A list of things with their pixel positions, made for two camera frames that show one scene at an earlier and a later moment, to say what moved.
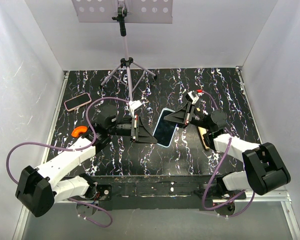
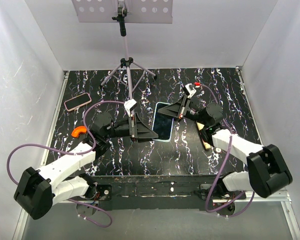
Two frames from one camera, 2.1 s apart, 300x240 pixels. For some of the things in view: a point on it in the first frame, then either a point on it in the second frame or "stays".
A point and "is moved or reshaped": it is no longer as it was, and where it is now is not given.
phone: (165, 130) is moved or reshaped
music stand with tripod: (123, 12) stays
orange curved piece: (77, 131) stays
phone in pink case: (77, 101) stays
